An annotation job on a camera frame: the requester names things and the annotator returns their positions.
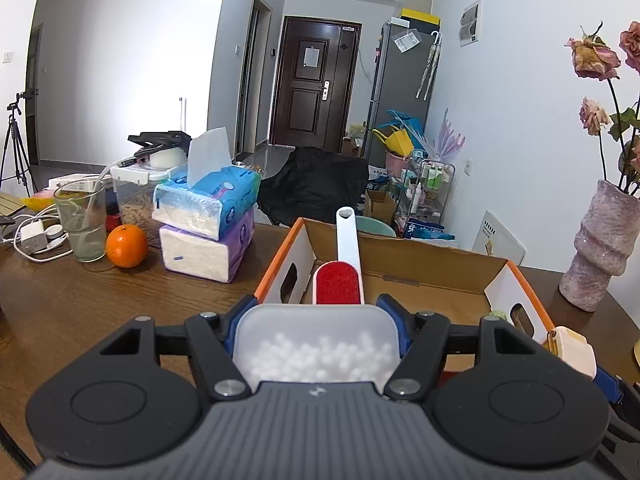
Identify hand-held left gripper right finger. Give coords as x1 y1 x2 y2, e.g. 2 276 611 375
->
376 293 547 404

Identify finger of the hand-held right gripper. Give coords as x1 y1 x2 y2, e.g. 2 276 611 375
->
604 417 640 464
594 366 640 407

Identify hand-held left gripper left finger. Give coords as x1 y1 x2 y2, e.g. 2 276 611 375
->
92 295 261 404

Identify red printed cardboard box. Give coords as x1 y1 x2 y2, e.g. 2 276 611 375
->
254 216 556 376

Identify white red lint brush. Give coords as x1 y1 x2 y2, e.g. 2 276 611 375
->
311 206 364 306

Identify white cotton ball container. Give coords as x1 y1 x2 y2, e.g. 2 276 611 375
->
231 304 402 395

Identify purple white tissue pack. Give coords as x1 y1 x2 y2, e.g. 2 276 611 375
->
159 208 256 284

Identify teal plastic basin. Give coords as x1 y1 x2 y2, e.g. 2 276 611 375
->
356 216 397 237

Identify blue printed package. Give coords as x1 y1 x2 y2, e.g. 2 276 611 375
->
404 217 456 241

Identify small brown cardboard box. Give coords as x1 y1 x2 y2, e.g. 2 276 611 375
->
364 189 398 226

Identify blue tissue pack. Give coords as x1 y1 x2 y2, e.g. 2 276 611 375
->
152 127 262 241

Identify white leaning board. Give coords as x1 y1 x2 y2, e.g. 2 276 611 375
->
472 210 527 266

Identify orange fruit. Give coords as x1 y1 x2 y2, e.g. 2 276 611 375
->
105 224 149 269

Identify metal rolling cart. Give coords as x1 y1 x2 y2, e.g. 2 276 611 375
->
395 157 456 233

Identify pink ceramic vase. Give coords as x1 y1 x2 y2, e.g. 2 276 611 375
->
559 179 640 312

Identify black folding chair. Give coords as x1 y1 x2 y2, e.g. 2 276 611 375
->
256 146 370 228

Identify pink plastic basket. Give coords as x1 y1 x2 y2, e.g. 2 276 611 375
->
384 150 413 176

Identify clear lidded food container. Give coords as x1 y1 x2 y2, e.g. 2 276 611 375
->
110 157 171 248

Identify clear drinking glass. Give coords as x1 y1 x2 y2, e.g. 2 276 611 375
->
53 179 108 263

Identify lilac plastic hangers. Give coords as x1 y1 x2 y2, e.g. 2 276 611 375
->
435 108 466 163

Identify black plastic gadget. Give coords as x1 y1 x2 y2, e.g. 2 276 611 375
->
127 130 193 161

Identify blue plastic dustpan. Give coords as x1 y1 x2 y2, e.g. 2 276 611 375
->
385 108 426 153

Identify white flat box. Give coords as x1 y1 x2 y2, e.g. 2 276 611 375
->
47 173 107 195

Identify brown entrance door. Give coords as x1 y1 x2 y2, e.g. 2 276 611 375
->
270 15 362 152

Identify white charger brick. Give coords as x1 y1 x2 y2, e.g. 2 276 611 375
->
20 220 47 257

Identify grey refrigerator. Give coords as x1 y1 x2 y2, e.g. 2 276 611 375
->
362 19 443 168

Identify dark interior door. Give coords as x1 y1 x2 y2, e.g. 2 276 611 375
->
239 0 273 156

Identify folded clear umbrella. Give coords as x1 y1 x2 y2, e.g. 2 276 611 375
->
416 30 443 102

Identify clear plastic bag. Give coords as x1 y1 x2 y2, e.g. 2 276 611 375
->
392 29 423 53

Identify yellow black box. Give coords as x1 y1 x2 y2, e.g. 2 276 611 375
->
400 7 443 25

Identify bunch of dried pink roses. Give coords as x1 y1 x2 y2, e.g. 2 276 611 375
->
565 20 640 197

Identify white charging cable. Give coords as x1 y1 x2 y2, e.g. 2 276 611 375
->
14 203 72 263

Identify black cable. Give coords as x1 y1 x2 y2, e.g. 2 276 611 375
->
0 422 36 477

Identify black camera tripod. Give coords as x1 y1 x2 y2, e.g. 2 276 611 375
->
0 89 40 196

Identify white wall panel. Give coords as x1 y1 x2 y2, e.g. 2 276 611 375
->
457 0 483 48

